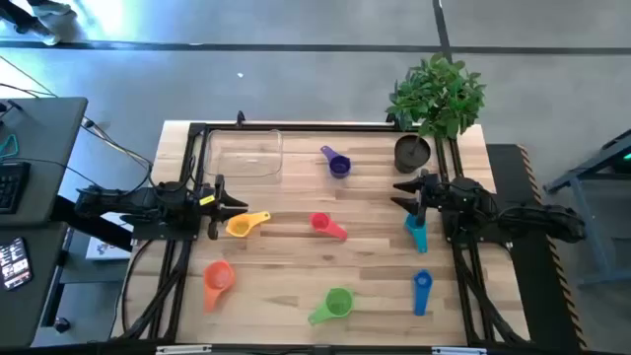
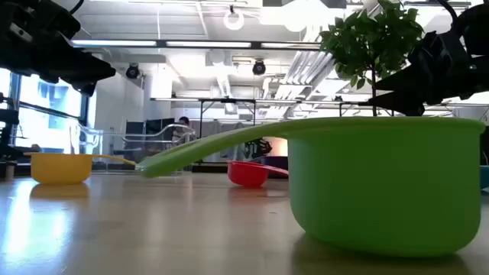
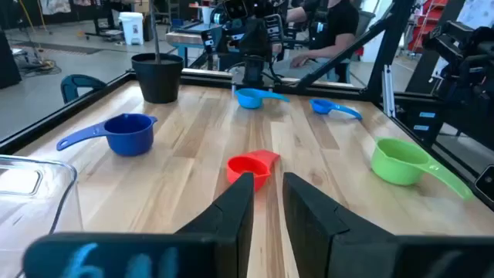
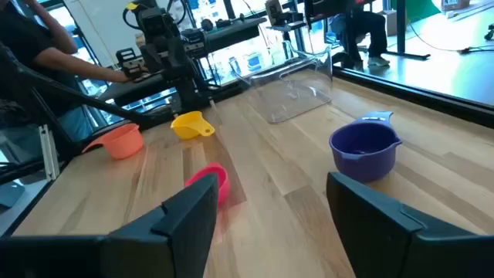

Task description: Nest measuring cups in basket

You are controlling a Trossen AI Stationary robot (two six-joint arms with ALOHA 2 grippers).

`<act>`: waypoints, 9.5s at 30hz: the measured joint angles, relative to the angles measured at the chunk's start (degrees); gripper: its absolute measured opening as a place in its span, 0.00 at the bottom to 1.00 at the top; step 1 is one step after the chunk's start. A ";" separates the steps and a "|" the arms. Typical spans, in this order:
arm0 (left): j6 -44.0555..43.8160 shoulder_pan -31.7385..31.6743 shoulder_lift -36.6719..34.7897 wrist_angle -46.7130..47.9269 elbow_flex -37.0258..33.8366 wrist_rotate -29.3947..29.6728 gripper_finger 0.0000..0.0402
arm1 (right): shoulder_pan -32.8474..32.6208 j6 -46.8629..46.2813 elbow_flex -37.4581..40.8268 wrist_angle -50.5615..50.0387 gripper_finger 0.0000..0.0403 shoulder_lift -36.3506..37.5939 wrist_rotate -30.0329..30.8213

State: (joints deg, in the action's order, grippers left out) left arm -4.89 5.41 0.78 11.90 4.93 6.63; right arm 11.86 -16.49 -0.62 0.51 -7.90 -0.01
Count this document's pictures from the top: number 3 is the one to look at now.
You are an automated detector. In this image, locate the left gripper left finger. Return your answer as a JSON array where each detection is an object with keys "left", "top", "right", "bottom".
[{"left": 22, "top": 172, "right": 255, "bottom": 278}]

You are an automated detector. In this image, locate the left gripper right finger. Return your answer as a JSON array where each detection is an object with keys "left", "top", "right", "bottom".
[{"left": 283, "top": 172, "right": 494, "bottom": 278}]

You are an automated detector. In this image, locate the small red measuring cup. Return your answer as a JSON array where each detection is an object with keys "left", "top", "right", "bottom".
[{"left": 226, "top": 149, "right": 281, "bottom": 193}]

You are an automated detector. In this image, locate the teal measuring cup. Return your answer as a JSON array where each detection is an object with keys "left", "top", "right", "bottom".
[{"left": 234, "top": 87, "right": 290, "bottom": 110}]

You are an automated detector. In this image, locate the green measuring cup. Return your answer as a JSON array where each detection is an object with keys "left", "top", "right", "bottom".
[{"left": 370, "top": 137, "right": 475, "bottom": 201}]

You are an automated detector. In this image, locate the small blue measuring cup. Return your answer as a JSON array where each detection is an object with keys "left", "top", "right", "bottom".
[{"left": 309, "top": 98, "right": 364, "bottom": 120}]

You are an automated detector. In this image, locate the indigo measuring cup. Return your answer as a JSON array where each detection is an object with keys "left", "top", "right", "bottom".
[{"left": 56, "top": 113, "right": 158, "bottom": 158}]

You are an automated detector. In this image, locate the clear plastic basket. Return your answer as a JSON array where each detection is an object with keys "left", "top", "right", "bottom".
[{"left": 0, "top": 154, "right": 84, "bottom": 278}]

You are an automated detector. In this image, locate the person's hand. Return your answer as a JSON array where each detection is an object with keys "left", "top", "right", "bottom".
[{"left": 289, "top": 53, "right": 310, "bottom": 70}]

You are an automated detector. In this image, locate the blue metal work table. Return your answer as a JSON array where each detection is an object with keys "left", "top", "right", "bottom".
[{"left": 165, "top": 21, "right": 225, "bottom": 69}]

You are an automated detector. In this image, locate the person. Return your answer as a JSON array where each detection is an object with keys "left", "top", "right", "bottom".
[{"left": 272, "top": 0, "right": 362, "bottom": 82}]

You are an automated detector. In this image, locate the black plant pot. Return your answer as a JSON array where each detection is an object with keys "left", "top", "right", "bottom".
[{"left": 130, "top": 53, "right": 184, "bottom": 104}]

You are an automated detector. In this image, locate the white trash bin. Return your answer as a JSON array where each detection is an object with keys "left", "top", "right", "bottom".
[{"left": 118, "top": 11, "right": 145, "bottom": 46}]

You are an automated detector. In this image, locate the silver aluminium bar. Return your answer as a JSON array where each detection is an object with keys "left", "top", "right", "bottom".
[{"left": 381, "top": 64, "right": 397, "bottom": 119}]

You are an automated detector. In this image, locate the red metal shelf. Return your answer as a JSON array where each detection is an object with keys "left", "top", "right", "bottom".
[{"left": 408, "top": 0, "right": 445, "bottom": 54}]

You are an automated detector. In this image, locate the blue chair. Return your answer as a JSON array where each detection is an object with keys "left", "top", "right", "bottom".
[{"left": 60, "top": 74, "right": 108, "bottom": 104}]

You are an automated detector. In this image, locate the black machine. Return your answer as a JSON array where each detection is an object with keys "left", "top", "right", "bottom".
[{"left": 422, "top": 21, "right": 494, "bottom": 151}]

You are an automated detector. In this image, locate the black aluminium table frame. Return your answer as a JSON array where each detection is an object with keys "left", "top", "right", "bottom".
[{"left": 0, "top": 0, "right": 494, "bottom": 213}]

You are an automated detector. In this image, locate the small black camera box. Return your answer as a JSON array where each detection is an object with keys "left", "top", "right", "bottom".
[{"left": 473, "top": 164, "right": 494, "bottom": 202}]

